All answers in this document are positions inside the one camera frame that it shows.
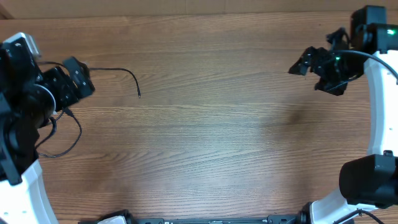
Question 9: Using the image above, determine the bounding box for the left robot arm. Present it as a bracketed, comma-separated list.
[1, 32, 95, 223]

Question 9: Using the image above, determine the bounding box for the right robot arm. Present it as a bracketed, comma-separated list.
[277, 5, 397, 224]

